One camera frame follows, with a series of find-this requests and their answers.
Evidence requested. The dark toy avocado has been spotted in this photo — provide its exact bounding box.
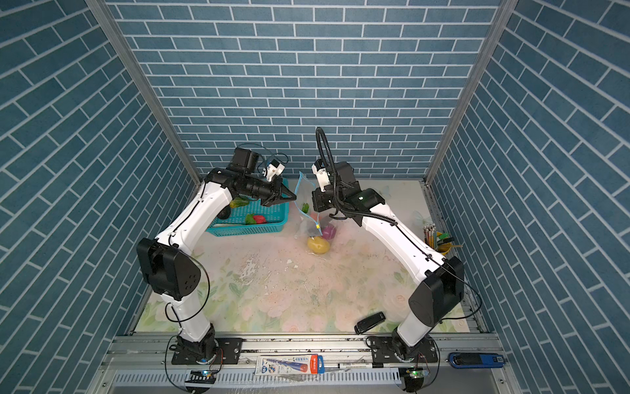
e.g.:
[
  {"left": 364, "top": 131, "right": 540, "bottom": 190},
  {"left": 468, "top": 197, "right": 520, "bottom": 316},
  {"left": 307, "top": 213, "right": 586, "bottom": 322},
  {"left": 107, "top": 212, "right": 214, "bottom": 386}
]
[{"left": 217, "top": 205, "right": 231, "bottom": 220}]

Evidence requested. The red white blue package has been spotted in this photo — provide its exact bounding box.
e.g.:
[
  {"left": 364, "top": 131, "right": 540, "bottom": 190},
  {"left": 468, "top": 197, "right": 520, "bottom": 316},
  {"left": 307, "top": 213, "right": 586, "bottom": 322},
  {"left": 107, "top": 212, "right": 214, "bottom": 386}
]
[{"left": 254, "top": 354, "right": 326, "bottom": 377}]

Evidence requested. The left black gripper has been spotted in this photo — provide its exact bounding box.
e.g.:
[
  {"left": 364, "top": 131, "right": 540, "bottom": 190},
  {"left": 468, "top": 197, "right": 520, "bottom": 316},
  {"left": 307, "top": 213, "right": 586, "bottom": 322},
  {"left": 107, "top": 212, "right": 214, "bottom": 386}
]
[{"left": 243, "top": 176, "right": 296, "bottom": 206}]

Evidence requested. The blue black handheld tool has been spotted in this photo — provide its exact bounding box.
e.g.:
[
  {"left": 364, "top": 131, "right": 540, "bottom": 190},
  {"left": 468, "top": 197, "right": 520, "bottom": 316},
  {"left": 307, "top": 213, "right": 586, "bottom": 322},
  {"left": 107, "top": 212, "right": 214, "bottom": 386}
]
[{"left": 448, "top": 352, "right": 505, "bottom": 369}]

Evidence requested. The black remote control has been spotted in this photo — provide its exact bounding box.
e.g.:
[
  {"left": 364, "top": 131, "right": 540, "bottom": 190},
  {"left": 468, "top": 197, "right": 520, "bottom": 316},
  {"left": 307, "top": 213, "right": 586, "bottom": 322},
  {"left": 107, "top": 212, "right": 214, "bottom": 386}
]
[{"left": 354, "top": 312, "right": 387, "bottom": 335}]

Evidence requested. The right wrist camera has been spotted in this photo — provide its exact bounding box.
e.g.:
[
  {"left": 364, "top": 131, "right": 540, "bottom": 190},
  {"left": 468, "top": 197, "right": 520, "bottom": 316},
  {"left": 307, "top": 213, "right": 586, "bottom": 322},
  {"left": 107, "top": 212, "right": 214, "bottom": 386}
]
[{"left": 312, "top": 159, "right": 331, "bottom": 192}]

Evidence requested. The purple toy onion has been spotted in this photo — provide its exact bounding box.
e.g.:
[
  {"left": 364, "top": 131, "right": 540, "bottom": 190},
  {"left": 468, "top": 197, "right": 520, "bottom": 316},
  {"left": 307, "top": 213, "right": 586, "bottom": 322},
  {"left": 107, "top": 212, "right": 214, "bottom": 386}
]
[{"left": 322, "top": 224, "right": 337, "bottom": 241}]

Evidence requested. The aluminium mounting rail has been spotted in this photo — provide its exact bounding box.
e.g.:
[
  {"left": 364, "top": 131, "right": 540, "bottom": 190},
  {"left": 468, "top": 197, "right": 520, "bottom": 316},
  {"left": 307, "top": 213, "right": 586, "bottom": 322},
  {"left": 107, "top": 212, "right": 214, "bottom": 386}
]
[{"left": 88, "top": 333, "right": 520, "bottom": 393}]

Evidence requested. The clear zip top bag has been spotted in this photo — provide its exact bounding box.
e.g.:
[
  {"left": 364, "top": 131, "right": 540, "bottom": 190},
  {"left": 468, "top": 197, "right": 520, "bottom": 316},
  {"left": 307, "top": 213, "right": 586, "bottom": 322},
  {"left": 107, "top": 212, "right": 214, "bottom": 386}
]
[{"left": 294, "top": 172, "right": 335, "bottom": 256}]

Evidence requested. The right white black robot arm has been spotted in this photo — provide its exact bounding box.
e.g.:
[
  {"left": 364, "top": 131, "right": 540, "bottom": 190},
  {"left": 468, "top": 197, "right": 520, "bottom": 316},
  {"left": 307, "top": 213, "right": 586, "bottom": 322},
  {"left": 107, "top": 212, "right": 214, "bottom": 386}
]
[{"left": 312, "top": 159, "right": 464, "bottom": 361}]

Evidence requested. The yellow toy lemon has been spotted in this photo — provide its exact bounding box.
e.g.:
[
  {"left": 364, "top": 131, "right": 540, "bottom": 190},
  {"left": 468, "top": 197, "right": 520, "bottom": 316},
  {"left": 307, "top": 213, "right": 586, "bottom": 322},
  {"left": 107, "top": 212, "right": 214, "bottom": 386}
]
[{"left": 307, "top": 236, "right": 331, "bottom": 254}]

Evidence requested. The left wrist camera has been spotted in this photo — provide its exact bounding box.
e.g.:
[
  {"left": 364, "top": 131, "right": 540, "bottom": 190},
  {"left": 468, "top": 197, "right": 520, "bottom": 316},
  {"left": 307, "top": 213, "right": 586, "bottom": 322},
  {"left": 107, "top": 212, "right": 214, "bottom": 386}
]
[{"left": 229, "top": 147, "right": 288, "bottom": 182}]

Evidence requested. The yellow pencil cup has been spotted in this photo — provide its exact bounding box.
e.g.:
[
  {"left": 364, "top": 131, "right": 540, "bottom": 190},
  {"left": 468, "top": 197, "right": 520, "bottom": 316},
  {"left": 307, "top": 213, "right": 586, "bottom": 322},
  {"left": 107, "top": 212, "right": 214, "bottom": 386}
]
[{"left": 423, "top": 225, "right": 462, "bottom": 255}]

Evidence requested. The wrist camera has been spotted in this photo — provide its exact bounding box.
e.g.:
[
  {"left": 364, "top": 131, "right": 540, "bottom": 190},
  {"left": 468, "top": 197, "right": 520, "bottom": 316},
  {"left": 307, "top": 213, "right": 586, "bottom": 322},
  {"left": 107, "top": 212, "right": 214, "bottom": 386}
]
[
  {"left": 229, "top": 147, "right": 288, "bottom": 182},
  {"left": 312, "top": 159, "right": 331, "bottom": 192}
]

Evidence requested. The teal plastic basket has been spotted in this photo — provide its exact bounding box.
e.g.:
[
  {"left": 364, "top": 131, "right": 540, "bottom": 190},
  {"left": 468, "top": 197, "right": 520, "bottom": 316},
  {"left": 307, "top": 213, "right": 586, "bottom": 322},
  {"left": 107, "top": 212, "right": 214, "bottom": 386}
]
[{"left": 204, "top": 172, "right": 290, "bottom": 236}]

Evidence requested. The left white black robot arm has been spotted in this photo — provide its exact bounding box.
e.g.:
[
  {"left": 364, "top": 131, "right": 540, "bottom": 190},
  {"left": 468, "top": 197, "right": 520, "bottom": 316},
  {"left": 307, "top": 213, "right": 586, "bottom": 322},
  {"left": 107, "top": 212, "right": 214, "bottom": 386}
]
[{"left": 137, "top": 162, "right": 296, "bottom": 364}]

